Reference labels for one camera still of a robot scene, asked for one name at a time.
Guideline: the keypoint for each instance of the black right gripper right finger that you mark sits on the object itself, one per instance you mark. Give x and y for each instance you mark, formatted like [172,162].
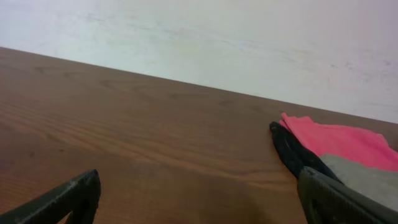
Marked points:
[326,201]

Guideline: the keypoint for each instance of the khaki shorts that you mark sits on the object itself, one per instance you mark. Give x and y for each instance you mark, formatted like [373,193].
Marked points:
[378,185]

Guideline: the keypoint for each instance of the red cloth garment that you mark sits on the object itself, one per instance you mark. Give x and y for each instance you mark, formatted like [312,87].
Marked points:
[356,144]

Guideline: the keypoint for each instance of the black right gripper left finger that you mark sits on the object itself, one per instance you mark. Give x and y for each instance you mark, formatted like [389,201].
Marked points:
[76,199]

